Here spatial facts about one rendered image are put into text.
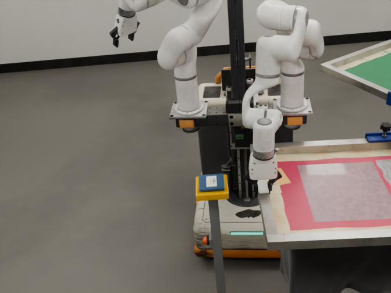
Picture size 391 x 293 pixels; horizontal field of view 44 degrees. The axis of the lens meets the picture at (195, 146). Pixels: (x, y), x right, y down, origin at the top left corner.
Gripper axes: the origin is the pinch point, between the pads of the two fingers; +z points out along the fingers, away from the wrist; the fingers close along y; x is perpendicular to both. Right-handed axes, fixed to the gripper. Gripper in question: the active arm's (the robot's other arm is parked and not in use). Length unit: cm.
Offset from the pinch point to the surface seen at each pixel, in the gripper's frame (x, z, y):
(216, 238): -10.0, 34.0, 18.1
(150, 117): -244, 104, 72
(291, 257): 21.5, 14.2, -7.9
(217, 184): -9.6, 4.7, 16.4
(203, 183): -11.0, 4.8, 21.9
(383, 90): -73, 0, -68
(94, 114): -259, 105, 127
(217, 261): -10, 48, 18
